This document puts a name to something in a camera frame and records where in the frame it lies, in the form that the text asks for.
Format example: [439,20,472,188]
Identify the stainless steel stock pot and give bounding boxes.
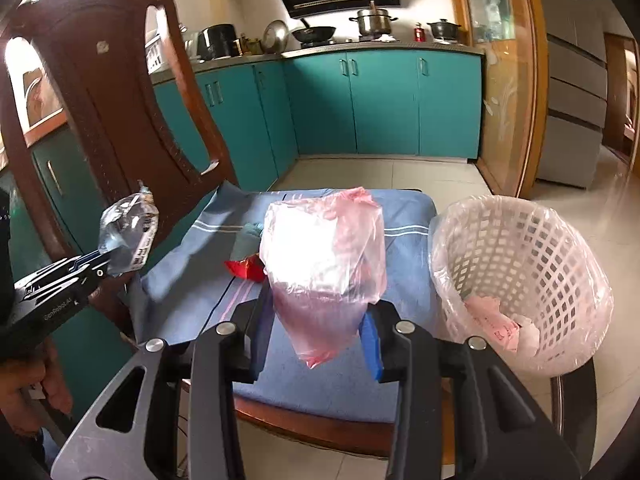
[349,0,396,39]

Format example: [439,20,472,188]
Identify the black air fryer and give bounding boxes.
[196,24,240,61]

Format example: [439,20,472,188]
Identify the blue striped cloth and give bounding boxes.
[128,183,438,422]

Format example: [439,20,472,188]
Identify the dark casserole pot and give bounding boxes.
[428,18,461,42]

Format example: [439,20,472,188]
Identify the white plastic waste basket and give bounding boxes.
[428,195,614,377]

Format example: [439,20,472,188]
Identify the person's left hand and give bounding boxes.
[0,338,73,437]

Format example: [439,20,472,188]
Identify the black wok pan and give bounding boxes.
[292,18,336,48]

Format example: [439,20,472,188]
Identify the carved dark wooden chair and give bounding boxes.
[1,0,393,458]

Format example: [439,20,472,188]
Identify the teal scrap on cloth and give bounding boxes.
[229,223,264,261]

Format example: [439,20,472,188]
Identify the red snack wrapper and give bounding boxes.
[224,254,266,283]

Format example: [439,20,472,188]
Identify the wooden glass sliding door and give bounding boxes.
[451,0,549,198]

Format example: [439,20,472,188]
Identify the white plastic bag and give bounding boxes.
[512,314,540,358]

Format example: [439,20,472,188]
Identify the silver refrigerator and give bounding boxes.
[537,0,608,188]

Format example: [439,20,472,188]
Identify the teal kitchen cabinets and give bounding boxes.
[1,47,483,418]

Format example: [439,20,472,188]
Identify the steel pot lid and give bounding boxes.
[260,20,290,54]

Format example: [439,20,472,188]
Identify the red canister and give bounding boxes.
[413,23,426,42]

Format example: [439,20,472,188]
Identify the silver foil wrapper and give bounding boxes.
[98,182,160,276]

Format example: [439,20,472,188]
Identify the pink paper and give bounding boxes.
[464,296,521,352]

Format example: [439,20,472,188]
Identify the pink translucent plastic bag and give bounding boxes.
[259,188,387,368]

